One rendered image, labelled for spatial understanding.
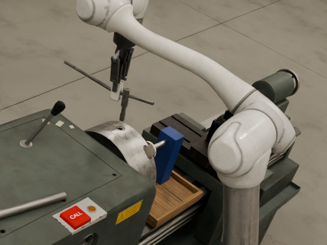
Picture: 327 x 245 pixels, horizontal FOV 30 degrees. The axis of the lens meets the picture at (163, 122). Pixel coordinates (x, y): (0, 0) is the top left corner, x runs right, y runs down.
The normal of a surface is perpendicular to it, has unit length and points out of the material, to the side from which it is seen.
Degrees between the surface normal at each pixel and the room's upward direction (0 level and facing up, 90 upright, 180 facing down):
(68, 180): 0
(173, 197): 0
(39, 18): 0
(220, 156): 84
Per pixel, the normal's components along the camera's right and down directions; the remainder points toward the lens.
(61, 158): 0.27, -0.81
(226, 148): -0.55, 0.28
